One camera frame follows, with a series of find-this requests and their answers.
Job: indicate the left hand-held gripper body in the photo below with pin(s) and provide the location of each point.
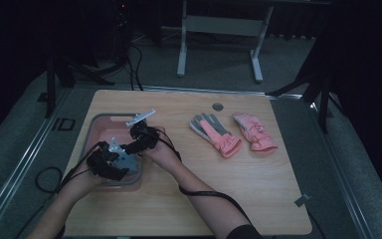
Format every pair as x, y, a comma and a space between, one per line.
101, 159

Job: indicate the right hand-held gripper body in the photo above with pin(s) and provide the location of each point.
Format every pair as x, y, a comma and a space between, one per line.
147, 136

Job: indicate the pink translucent storage bin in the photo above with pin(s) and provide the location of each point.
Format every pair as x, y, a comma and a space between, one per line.
101, 127

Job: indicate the pink and grey ski glove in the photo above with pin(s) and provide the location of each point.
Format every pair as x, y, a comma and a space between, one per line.
257, 134
220, 141

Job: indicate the person's right hand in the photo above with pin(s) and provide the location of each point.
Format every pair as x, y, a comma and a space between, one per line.
164, 154

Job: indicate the person's left hand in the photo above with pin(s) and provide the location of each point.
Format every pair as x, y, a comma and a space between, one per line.
83, 181

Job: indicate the grey table grommet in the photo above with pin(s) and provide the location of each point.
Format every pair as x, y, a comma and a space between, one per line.
217, 107

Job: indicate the black tripod stand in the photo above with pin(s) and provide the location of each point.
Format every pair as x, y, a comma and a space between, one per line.
50, 86
323, 99

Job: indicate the dark equipment tower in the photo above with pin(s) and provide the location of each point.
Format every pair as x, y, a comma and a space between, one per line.
123, 30

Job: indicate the black sleeve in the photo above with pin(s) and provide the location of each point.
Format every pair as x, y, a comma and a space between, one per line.
243, 233

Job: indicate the dark curtain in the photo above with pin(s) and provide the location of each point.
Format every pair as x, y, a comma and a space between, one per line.
295, 23

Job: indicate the metal floor rail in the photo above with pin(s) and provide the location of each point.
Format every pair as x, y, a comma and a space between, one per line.
341, 172
185, 89
20, 172

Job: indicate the white desk frame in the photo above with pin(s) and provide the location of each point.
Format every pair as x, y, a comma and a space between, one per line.
224, 26

